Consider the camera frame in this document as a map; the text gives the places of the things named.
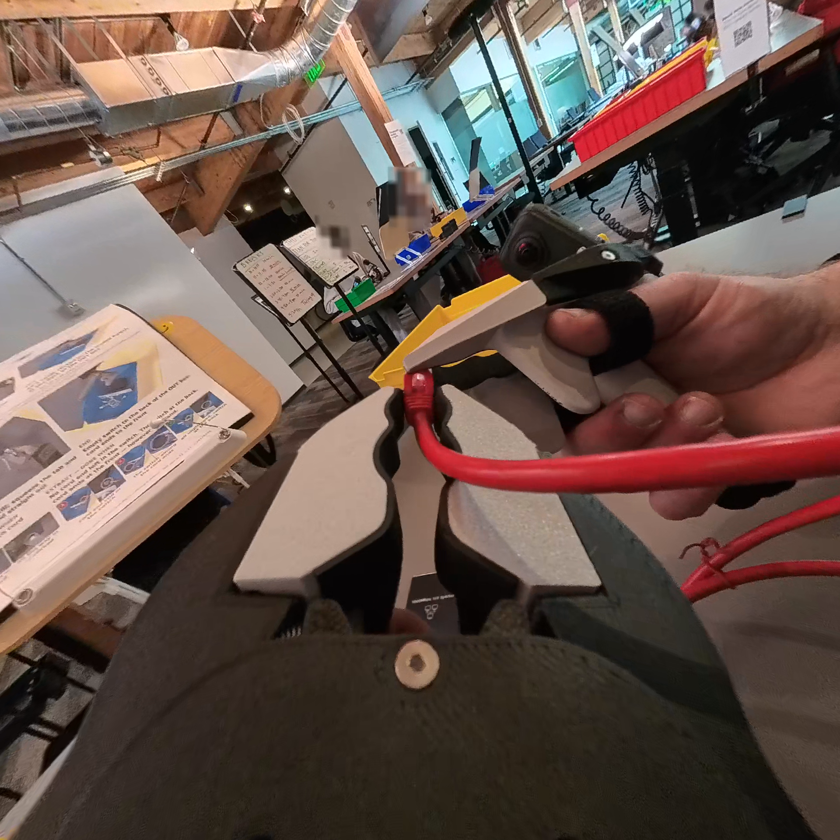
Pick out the white sign with code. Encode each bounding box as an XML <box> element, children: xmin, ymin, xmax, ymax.
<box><xmin>712</xmin><ymin>0</ymin><xmax>770</xmax><ymax>74</ymax></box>

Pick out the silver air duct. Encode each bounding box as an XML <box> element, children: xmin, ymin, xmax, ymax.
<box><xmin>0</xmin><ymin>0</ymin><xmax>358</xmax><ymax>143</ymax></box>

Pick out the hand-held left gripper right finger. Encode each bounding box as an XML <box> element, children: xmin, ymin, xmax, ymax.
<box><xmin>433</xmin><ymin>386</ymin><xmax>602</xmax><ymax>632</ymax></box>

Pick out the yellow plastic bin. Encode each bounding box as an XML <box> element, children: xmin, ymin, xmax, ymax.
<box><xmin>369</xmin><ymin>276</ymin><xmax>521</xmax><ymax>389</ymax></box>

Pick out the red ethernet cable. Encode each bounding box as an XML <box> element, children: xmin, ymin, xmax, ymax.
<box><xmin>403</xmin><ymin>371</ymin><xmax>840</xmax><ymax>602</ymax></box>

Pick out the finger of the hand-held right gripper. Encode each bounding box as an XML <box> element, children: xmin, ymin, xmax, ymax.
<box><xmin>403</xmin><ymin>279</ymin><xmax>549</xmax><ymax>375</ymax></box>
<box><xmin>495</xmin><ymin>320</ymin><xmax>602</xmax><ymax>416</ymax></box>

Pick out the whiteboard on stand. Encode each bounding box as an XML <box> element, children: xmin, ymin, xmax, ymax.
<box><xmin>282</xmin><ymin>226</ymin><xmax>360</xmax><ymax>287</ymax></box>
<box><xmin>233</xmin><ymin>243</ymin><xmax>324</xmax><ymax>327</ymax></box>

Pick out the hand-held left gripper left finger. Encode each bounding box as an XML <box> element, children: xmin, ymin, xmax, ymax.
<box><xmin>233</xmin><ymin>389</ymin><xmax>403</xmax><ymax>635</ymax></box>

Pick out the coiled black cable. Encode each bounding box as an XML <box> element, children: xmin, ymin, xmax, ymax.
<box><xmin>586</xmin><ymin>164</ymin><xmax>658</xmax><ymax>245</ymax></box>

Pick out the person's right hand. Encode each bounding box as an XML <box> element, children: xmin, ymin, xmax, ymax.
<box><xmin>546</xmin><ymin>261</ymin><xmax>840</xmax><ymax>521</ymax></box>

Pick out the green plastic bin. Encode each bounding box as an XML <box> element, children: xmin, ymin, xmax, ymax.
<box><xmin>335</xmin><ymin>279</ymin><xmax>382</xmax><ymax>313</ymax></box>

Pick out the red plastic tote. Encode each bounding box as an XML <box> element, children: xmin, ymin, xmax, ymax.
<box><xmin>567</xmin><ymin>45</ymin><xmax>711</xmax><ymax>163</ymax></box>

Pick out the wooden clipboard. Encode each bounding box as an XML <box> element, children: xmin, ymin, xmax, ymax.
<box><xmin>0</xmin><ymin>315</ymin><xmax>283</xmax><ymax>657</ymax></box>

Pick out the wooden desk with black legs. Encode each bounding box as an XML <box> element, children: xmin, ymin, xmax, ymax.
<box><xmin>550</xmin><ymin>5</ymin><xmax>829</xmax><ymax>245</ymax></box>

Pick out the printed instruction sheet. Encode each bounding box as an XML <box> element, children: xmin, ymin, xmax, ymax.
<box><xmin>0</xmin><ymin>304</ymin><xmax>255</xmax><ymax>614</ymax></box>

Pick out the black stanchion pole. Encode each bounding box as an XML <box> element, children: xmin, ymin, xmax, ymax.
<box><xmin>467</xmin><ymin>10</ymin><xmax>546</xmax><ymax>206</ymax></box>

